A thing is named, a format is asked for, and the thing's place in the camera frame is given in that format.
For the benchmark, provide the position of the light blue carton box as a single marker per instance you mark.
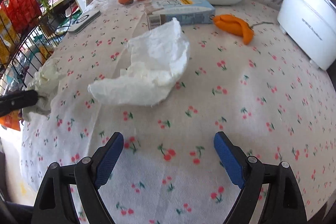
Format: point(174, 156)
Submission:
point(187, 12)

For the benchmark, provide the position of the cream plastic wrap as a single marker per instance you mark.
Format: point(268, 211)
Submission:
point(46, 83)

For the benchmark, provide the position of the white electric cooking pot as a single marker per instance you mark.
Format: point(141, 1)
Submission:
point(311, 24)

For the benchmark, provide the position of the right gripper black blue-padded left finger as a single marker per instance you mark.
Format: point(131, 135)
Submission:
point(54, 203)

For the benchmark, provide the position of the white paper towel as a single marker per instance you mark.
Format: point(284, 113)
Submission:
point(156, 60)

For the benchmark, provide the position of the cherry print tablecloth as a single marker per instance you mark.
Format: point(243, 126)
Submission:
point(266, 97)

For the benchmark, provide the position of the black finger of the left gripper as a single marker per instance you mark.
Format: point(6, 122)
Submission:
point(17, 100)

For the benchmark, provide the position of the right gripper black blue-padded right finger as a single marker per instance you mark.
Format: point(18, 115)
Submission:
point(283, 202)

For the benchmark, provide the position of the orange bell pepper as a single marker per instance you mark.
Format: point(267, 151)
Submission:
point(234, 26)

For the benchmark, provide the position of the white flat scale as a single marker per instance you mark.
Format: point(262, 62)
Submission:
point(83, 20)

